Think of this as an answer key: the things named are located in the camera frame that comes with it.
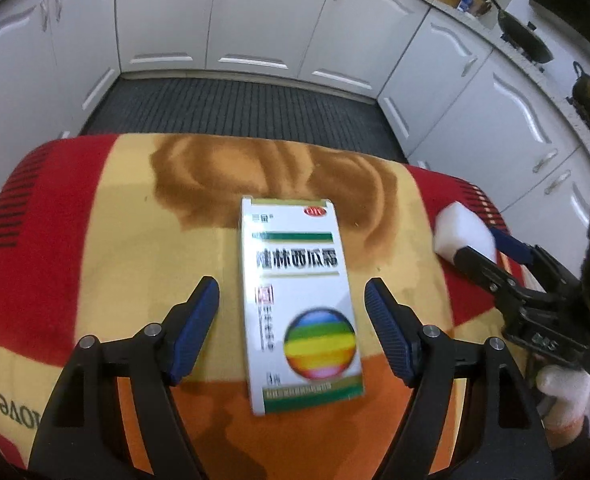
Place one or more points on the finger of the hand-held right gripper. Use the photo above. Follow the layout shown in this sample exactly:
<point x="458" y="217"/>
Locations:
<point x="490" y="272"/>
<point x="512" y="245"/>

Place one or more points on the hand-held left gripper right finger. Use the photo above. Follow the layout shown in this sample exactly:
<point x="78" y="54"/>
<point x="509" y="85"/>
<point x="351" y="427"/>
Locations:
<point x="390" y="330"/>

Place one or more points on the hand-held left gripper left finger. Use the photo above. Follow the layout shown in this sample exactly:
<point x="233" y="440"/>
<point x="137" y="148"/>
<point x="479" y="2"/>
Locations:
<point x="195" y="330"/>

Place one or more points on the white foam block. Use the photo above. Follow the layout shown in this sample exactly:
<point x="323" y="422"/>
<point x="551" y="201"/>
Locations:
<point x="462" y="230"/>

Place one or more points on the white box with rainbow ball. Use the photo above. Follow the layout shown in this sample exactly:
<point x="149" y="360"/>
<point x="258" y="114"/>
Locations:
<point x="295" y="285"/>

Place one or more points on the person's right forearm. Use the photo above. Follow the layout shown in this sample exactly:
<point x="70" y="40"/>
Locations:
<point x="570" y="432"/>

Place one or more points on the person's right hand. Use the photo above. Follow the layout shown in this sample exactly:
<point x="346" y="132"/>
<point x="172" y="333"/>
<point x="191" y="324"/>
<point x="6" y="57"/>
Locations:
<point x="565" y="390"/>

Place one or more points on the red yellow printed blanket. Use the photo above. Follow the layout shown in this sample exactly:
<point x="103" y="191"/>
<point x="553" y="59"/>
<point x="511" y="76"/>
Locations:
<point x="100" y="260"/>

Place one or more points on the gas stove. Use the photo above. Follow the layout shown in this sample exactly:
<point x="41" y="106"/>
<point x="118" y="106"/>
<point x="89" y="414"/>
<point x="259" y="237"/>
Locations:
<point x="581" y="110"/>

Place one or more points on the speckled kitchen countertop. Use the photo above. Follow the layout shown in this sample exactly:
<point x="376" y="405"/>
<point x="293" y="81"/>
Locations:
<point x="560" y="79"/>

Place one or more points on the black wok with lid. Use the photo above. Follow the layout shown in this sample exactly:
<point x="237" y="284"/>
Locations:
<point x="525" y="37"/>

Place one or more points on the dark ribbed floor mat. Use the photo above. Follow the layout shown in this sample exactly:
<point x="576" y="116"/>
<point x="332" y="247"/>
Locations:
<point x="225" y="105"/>

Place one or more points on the small blue packet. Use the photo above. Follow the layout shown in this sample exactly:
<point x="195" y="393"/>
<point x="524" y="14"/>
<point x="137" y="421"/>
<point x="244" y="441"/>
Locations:
<point x="466" y="2"/>

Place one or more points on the white kitchen cabinets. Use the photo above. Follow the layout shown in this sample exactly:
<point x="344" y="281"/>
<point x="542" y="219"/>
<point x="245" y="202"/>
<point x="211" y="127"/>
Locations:
<point x="260" y="10"/>

